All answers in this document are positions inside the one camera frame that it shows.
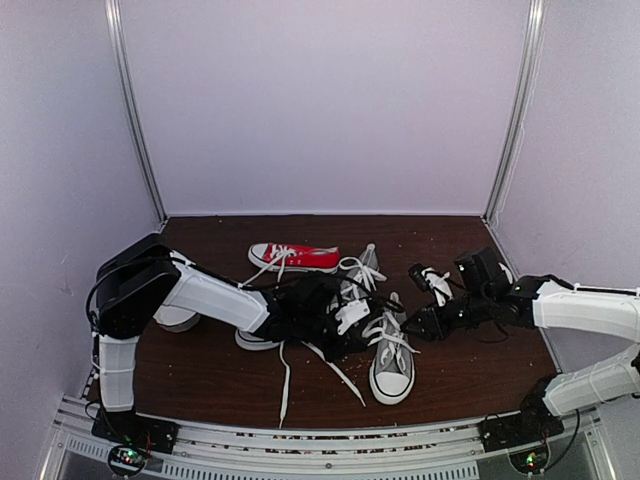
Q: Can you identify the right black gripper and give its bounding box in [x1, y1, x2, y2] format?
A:
[399, 290, 492, 344]

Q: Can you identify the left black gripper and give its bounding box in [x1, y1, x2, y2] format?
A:
[295, 307, 369, 364]

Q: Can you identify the grey sneaker with laces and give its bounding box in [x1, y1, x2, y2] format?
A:
[335, 243, 386, 306]

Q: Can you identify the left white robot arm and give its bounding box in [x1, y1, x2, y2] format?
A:
[85, 233, 374, 444]

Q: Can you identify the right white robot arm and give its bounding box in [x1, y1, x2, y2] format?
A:
[402, 248, 639, 442]

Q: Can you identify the back red sneaker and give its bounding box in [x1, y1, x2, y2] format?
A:
[242, 242, 341, 285]

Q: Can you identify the white fluted bowl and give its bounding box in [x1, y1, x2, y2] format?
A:
[153, 306, 201, 333]

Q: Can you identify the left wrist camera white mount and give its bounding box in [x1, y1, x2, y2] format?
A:
[335, 299, 370, 335]

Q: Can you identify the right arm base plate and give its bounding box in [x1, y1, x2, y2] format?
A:
[478, 411, 564, 452]

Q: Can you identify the front aluminium rail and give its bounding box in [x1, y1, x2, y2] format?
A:
[39, 394, 616, 480]

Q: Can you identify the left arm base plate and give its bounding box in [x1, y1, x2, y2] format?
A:
[91, 414, 179, 454]

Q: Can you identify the right aluminium frame post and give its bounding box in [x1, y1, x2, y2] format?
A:
[483, 0, 547, 225]

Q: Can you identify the aluminium frame post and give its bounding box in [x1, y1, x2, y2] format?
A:
[104, 0, 168, 225]
[483, 0, 547, 225]

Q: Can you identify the left aluminium frame post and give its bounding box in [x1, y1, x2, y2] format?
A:
[104, 0, 168, 225]

